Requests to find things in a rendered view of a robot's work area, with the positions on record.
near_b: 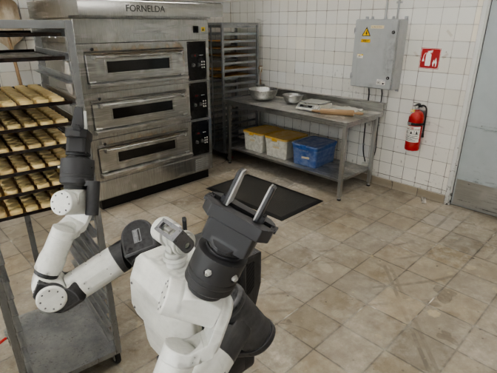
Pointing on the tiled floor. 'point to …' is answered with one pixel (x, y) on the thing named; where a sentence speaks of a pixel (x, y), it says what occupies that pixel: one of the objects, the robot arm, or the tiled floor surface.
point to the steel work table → (343, 169)
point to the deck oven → (140, 89)
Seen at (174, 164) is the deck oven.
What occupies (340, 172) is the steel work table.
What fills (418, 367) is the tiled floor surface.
